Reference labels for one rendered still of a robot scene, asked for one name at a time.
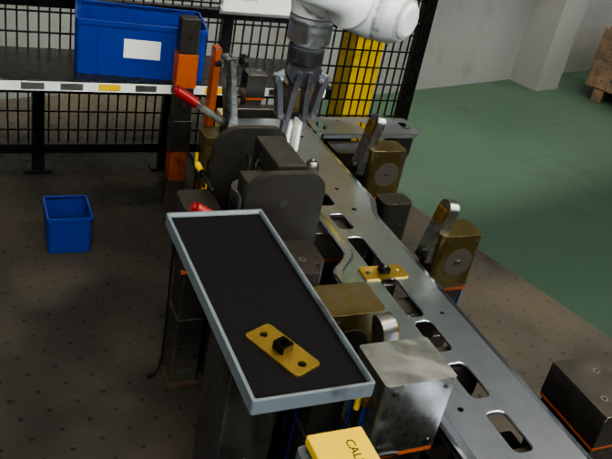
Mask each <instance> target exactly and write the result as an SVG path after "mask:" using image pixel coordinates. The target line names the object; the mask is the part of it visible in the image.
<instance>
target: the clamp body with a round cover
mask: <svg viewBox="0 0 612 459"><path fill-rule="evenodd" d="M313 288H314V289H315V291H316V292H317V294H318V295H319V297H320V298H321V300H322V302H323V303H324V305H325V306H326V308H327V309H328V311H329V312H330V314H331V316H332V317H333V319H334V320H335V321H336V323H337V324H338V326H339V327H340V329H341V330H342V332H343V334H344V335H345V337H346V338H347V340H348V341H349V343H350V344H351V346H352V347H353V349H354V350H355V351H356V353H357V354H358V351H359V348H360V345H362V344H368V343H371V342H372V316H373V315H376V314H379V313H383V312H384V311H385V307H384V306H383V304H382V303H381V301H380V300H379V299H378V297H377V296H376V295H375V293H374V292H373V291H372V289H371V288H370V287H369V285H368V284H366V283H364V282H349V283H339V284H328V285H318V286H314V287H313ZM344 402H345V401H340V402H335V403H325V404H318V405H313V406H307V407H301V408H295V409H289V410H286V413H285V417H284V422H283V426H282V430H281V435H280V442H279V446H278V450H277V453H276V457H275V459H295V457H296V453H297V450H298V447H299V446H302V445H305V441H306V437H307V436H308V435H312V434H321V433H327V432H331V431H337V430H342V429H343V426H344V421H343V419H342V408H343V406H344Z"/></svg>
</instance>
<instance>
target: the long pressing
mask: <svg viewBox="0 0 612 459"><path fill-rule="evenodd" d="M238 125H263V126H276V127H278V128H279V127H280V125H281V119H278V118H243V117H238ZM301 136H302V137H303V138H301V137H300V141H299V146H298V151H297V153H298V154H299V155H300V157H301V159H302V160H303V161H304V162H305V163H306V161H307V160H309V159H311V158H314V159H315V160H317V161H318V163H319V175H320V176H321V178H322V179H323V181H324V183H325V193H324V195H325V196H327V197H328V199H329V200H330V201H331V203H332V204H333V205H330V206H324V205H322V206H321V214H320V218H319V223H318V226H319V228H320V229H321V231H322V232H323V233H324V235H325V236H326V237H327V239H328V240H329V241H330V243H331V244H332V246H333V247H334V248H335V249H336V250H337V251H338V253H339V254H340V255H341V257H342V259H341V260H340V261H339V263H338V264H337V265H336V266H335V268H334V269H333V272H332V276H331V280H332V283H333V284H339V283H349V282H364V283H366V284H368V285H369V287H370V288H371V289H372V291H373V292H374V293H375V295H376V296H377V297H378V299H379V300H380V301H381V303H382V304H383V306H384V307H385V311H384V312H386V311H390V312H391V313H392V314H393V316H394V318H395V319H396V321H397V323H398V324H399V325H400V340H403V339H411V338H418V337H423V335H422V334H421V332H420V331H419V330H418V329H417V327H416V326H415V324H416V323H423V322H426V323H429V324H431V325H432V326H433V327H434V329H435V330H436V331H437V332H438V334H439V335H440V336H441V337H442V339H443V340H444V341H445V343H446V344H447V345H448V346H449V347H450V351H445V352H439V353H441V355H442V356H443V357H444V359H445V360H446V361H447V363H448V364H449V365H450V366H453V365H463V366H464V367H465V368H466V369H467V370H468V371H469V373H471V374H472V375H473V377H474V378H475V379H476V380H477V382H478V383H479V384H480V385H481V387H482V388H483V389H484V390H485V392H486V393H487V397H484V398H474V397H472V396H471V395H470V394H469V393H468V392H467V390H466V389H465V388H464V387H463V386H462V385H461V384H460V382H459V381H458V380H457V378H456V379H455V382H454V386H453V389H452V391H451V394H450V396H449V399H448V402H447V405H446V407H445V409H444V414H443V417H442V419H441V422H440V424H439V427H438V429H437V433H438V434H439V435H440V437H441V438H442V440H443V441H444V443H445V444H446V446H447V447H448V449H449V450H450V452H451V453H452V455H453V456H454V458H455V459H593V458H592V457H591V456H590V455H589V453H588V452H587V451H586V450H585V449H584V448H583V446H582V445H581V444H580V443H579V442H578V441H577V440H576V438H575V437H574V436H573V435H572V434H571V433H570V432H569V431H568V430H567V429H566V428H565V426H564V425H562V423H561V422H560V421H559V420H558V419H557V418H556V417H555V415H554V414H553V413H552V412H551V411H550V410H549V409H548V408H547V406H546V405H545V404H544V403H543V402H542V401H541V399H540V398H539V397H538V396H537V395H536V394H535V393H534V391H533V390H532V389H531V388H530V387H529V386H528V385H527V383H526V382H525V381H524V380H523V379H522V378H521V377H520V375H519V374H518V373H517V372H516V371H515V370H514V369H513V367H512V366H511V365H510V364H509V363H508V362H507V361H506V359H505V358H504V357H503V356H502V355H501V354H500V353H499V351H498V350H497V349H496V348H495V347H494V346H493V344H492V343H491V342H489V341H488V340H487V339H486V338H485V336H484V335H483V334H482V333H481V332H480V331H479V330H478V328H477V327H476V326H475V325H474V324H473V323H472V321H471V320H470V319H469V318H468V317H467V316H466V315H465V314H464V312H463V311H462V310H461V309H460V308H459V307H458V305H457V304H456V303H455V302H454V301H453V300H452V299H451V297H450V296H449V295H448V294H447V293H446V292H445V291H444V289H443V288H442V287H441V286H440V285H439V284H438V283H437V281H436V280H435V279H434V278H433V277H432V276H431V275H430V273H429V272H428V271H427V270H426V269H425V268H424V267H423V265H422V264H421V263H420V262H419V261H418V260H417V259H416V258H415V257H414V255H413V254H412V253H411V252H410V251H409V250H408V249H407V248H406V247H405V246H404V245H403V243H402V242H401V241H400V240H399V239H398V238H397V237H396V236H395V234H394V233H393V232H392V231H391V230H390V229H389V228H388V226H387V225H386V224H385V223H384V222H383V221H382V219H381V218H380V217H379V215H378V212H377V205H376V201H375V199H374V197H373V196H372V195H371V194H370V193H369V192H368V190H367V189H366V188H365V187H364V186H363V185H362V184H361V183H360V182H359V180H358V179H357V178H356V177H355V176H354V175H353V174H352V173H351V172H350V171H349V170H348V169H347V168H346V167H345V166H344V165H343V164H342V163H341V161H340V160H339V159H338V158H337V157H336V156H335V155H334V154H333V153H332V151H331V150H330V149H329V148H328V147H327V146H326V145H325V144H324V143H323V142H322V140H321V139H320V138H319V137H318V136H317V135H316V134H315V133H314V132H313V130H312V129H311V128H310V127H309V126H308V125H307V124H305V129H304V133H303V135H301ZM352 209H356V210H352ZM337 215H339V216H343V217H344V218H345V219H346V220H347V221H348V223H349V224H350V225H351V226H352V229H340V228H338V226H337V225H336V224H335V223H334V221H333V220H332V219H331V216H337ZM348 239H361V240H363V242H364V243H365V244H366V245H367V247H368V248H369V249H370V250H371V252H372V253H373V254H374V255H375V257H376V258H377V259H378V260H379V262H380V263H381V264H387V265H392V264H399V265H401V266H402V267H403V269H404V270H405V271H406V272H407V273H408V278H400V279H389V280H366V279H365V278H364V277H363V276H362V275H361V273H360V272H359V271H358V269H359V267H367V266H368V265H367V263H366V262H365V261H364V259H363V258H362V257H361V255H360V254H359V253H358V252H357V250H356V249H355V248H354V247H353V245H352V244H351V243H350V242H349V241H348ZM382 281H396V282H397V283H398V284H399V286H400V287H401V288H402V289H403V291H404V292H405V293H406V295H407V296H408V297H409V298H410V299H411V301H412V302H413V303H414V305H415V306H416V307H417V308H418V310H419V311H420V312H421V313H422V315H423V316H418V317H411V316H408V315H407V314H406V313H405V312H404V311H403V309H402V308H401V306H400V305H399V304H398V303H397V301H396V300H395V299H394V298H393V296H392V295H391V293H390V292H389V291H387V289H386V288H385V287H384V285H383V284H382ZM440 312H443V313H444V314H441V313H440ZM458 408H462V409H463V410H464V411H463V412H459V411H458V410H457V409H458ZM494 413H501V414H503V415H504V416H505V417H506V418H507V419H508V421H509V422H510V423H511V424H512V425H513V426H514V428H515V429H516V430H517V431H518V432H519V433H520V435H521V436H522V437H523V438H524V439H525V441H526V442H527V443H528V445H529V446H530V448H531V450H530V451H527V452H523V453H518V452H516V451H514V450H513V449H512V448H511V447H510V445H509V444H508V443H507V442H506V440H505V439H504V437H503V436H502V435H501V434H500V433H499V432H498V431H497V430H496V428H495V427H494V425H493V424H492V423H491V422H490V420H489V419H488V417H487V416H488V415H489V414H494Z"/></svg>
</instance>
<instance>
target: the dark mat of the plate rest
mask: <svg viewBox="0 0 612 459"><path fill-rule="evenodd" d="M172 220H173V222H174V224H175V227H176V229H177V231H178V234H179V236H180V238H181V240H182V242H183V244H184V246H185V248H186V250H187V253H188V255H189V257H190V259H191V261H192V264H193V266H194V268H195V270H196V272H197V274H198V275H199V279H200V281H201V283H202V285H203V287H204V290H205V292H206V293H207V295H208V297H209V300H210V303H211V305H212V307H213V309H214V311H215V312H216V315H217V317H218V319H219V322H220V324H221V326H222V329H223V331H224V332H225V334H226V336H227V338H228V341H229V344H230V346H231V348H232V350H233V351H234V354H235V356H236V358H237V360H238V362H239V364H240V368H241V369H242V371H243V373H244V375H245V377H246V380H247V382H248V384H249V386H250V388H251V391H252V393H253V395H254V397H255V398H256V399H258V398H264V397H271V396H276V395H283V394H289V393H300V392H307V391H312V390H319V389H325V388H331V387H337V386H343V385H349V384H356V383H367V381H366V379H365V378H364V376H363V374H362V372H361V371H360V369H359V368H358V366H357V365H356V363H355V362H354V360H353V358H352V357H351V355H350V354H349V353H348V351H347V350H346V348H345V347H344V345H343V343H342V341H341V340H340V338H339V337H338V335H337V334H336V332H335V330H334V329H333V328H332V326H331V325H330V323H329V322H328V320H327V319H326V317H325V315H324V314H323V312H322V311H321V309H320V307H319V306H318V304H317V302H316V301H315V300H314V299H313V297H312V296H311V294H310V292H309V291H308V289H307V287H306V286H305V284H304V283H303V281H302V280H301V278H300V276H299V275H298V273H297V271H296V270H295V269H294V268H293V266H292V265H291V263H290V261H289V259H288V258H287V256H286V255H285V253H284V252H283V250H282V249H281V247H280V245H279V243H278V242H277V241H276V240H275V238H274V237H273V235H272V234H271V232H270V230H269V228H268V227H267V225H266V224H265V222H264V221H263V219H262V218H261V216H260V214H248V215H227V216H206V217H185V218H172ZM264 324H270V325H272V326H273V327H275V328H276V329H277V330H279V331H280V332H281V333H283V334H284V335H285V336H287V337H288V338H289V339H291V340H292V341H293V342H295V343H296V344H298V345H299V346H300V347H302V349H303V350H304V351H306V352H307V353H309V354H310V355H311V356H313V357H314V358H315V359H317V360H318V361H319V362H320V366H319V367H318V368H316V369H315V370H313V371H311V372H309V373H307V374H305V375H303V376H302V377H301V378H296V377H294V376H292V375H291V374H290V373H289V372H287V371H286V370H285V369H283V368H282V367H281V366H280V365H278V364H277V363H276V362H275V361H273V360H272V359H271V358H270V357H269V356H268V355H266V354H265V353H264V352H262V351H261V350H260V349H259V348H257V347H256V346H255V345H254V344H252V343H251V342H250V341H248V340H247V339H246V333H247V332H250V331H252V330H255V329H257V328H259V327H260V326H262V325H264Z"/></svg>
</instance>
